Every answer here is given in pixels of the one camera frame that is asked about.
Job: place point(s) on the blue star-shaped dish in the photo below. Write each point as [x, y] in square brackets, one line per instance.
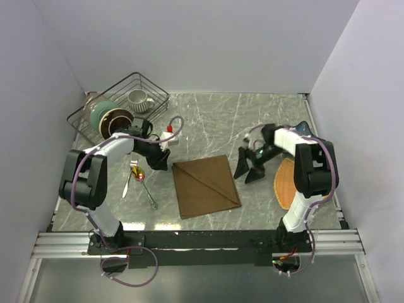
[303, 129]

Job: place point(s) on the iridescent spoon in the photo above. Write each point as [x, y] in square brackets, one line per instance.
[139, 175]

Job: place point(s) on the black wire dish rack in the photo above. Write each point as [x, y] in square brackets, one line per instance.
[118, 93]

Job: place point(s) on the brown ceramic bowl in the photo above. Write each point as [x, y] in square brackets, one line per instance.
[114, 120]

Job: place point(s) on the green ceramic bowl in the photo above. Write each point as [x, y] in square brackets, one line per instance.
[99, 111]

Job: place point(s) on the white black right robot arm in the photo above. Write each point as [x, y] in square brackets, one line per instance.
[312, 165]

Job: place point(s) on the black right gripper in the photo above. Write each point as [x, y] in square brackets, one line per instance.
[242, 167]

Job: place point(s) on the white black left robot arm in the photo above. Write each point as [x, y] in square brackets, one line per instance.
[85, 176]

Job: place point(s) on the clear glass jar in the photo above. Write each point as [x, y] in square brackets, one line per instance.
[91, 101]

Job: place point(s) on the brown cloth napkin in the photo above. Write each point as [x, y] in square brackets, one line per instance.
[204, 186]

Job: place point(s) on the orange woven placemat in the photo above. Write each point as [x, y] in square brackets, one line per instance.
[285, 186]

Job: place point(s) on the silver fork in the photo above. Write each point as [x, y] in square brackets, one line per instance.
[132, 165]

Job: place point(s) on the striped ceramic mug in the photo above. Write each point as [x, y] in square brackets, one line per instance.
[139, 101]

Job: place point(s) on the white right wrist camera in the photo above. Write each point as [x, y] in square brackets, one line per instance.
[248, 140]

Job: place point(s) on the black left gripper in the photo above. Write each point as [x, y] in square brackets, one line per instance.
[160, 161]

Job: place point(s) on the aluminium frame rail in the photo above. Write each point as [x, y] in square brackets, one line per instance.
[85, 245]

